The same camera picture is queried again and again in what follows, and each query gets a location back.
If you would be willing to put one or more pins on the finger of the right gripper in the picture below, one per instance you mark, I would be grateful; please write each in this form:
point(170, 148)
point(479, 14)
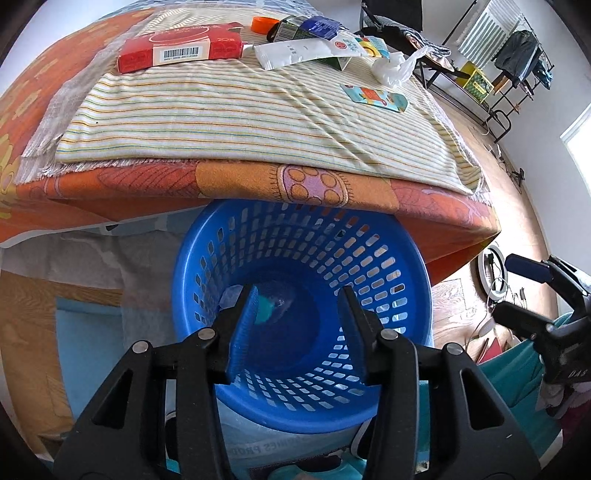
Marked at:
point(538, 271)
point(524, 323)

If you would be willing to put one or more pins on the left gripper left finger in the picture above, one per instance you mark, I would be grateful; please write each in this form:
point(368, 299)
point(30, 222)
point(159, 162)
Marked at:
point(242, 317)

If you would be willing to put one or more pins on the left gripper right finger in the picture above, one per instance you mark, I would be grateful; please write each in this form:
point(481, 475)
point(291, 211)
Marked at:
point(361, 329)

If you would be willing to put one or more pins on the clear plastic bottle teal cap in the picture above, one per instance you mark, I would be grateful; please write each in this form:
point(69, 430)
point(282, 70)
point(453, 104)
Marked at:
point(275, 298)

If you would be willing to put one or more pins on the teal fruit print carton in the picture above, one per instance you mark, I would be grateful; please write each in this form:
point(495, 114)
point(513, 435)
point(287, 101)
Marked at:
point(378, 98)

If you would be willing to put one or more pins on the white plastic bag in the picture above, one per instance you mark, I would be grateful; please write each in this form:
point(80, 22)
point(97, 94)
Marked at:
point(397, 69)

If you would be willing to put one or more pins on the white milk carton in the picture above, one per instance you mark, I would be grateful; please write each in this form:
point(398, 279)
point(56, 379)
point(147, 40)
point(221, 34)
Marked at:
point(285, 53)

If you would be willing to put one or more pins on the colourful drink carton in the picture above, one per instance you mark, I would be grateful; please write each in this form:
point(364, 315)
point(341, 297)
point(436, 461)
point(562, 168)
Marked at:
point(375, 47)

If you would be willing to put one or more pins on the red cardboard box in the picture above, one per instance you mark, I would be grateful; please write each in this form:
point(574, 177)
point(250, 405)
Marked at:
point(183, 44)

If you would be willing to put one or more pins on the orange bottle cap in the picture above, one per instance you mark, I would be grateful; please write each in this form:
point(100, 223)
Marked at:
point(263, 25)

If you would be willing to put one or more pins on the green milk carton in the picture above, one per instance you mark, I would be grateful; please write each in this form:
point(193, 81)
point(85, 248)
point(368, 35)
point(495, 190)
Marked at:
point(288, 29)

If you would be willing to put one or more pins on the blue snack packet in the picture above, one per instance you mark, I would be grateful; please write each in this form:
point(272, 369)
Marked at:
point(321, 27)

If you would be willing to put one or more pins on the blue plastic mesh basket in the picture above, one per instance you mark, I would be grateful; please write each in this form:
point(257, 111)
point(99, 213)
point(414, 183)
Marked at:
point(297, 376)

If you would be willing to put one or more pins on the orange floral bed sheet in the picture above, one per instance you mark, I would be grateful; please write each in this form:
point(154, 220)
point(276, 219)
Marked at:
point(449, 228)

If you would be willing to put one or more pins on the yellow green crate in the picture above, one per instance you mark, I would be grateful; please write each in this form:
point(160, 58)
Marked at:
point(477, 85)

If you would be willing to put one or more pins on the black clothes rack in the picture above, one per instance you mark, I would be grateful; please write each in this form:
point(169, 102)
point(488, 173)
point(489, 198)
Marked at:
point(497, 112)

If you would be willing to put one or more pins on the dark hanging jacket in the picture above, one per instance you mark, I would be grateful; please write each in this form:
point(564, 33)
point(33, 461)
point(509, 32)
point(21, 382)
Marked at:
point(518, 56)

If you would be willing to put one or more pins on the striped yellow towel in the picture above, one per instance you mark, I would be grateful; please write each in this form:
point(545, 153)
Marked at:
point(82, 130)

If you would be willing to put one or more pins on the striped hanging towel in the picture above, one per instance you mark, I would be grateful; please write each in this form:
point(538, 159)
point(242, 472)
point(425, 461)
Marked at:
point(488, 30)

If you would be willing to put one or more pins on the black folding chair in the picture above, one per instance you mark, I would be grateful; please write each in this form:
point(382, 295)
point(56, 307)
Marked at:
point(400, 24)

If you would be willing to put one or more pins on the white ring light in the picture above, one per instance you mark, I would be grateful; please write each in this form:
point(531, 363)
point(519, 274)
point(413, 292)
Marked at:
point(492, 273)

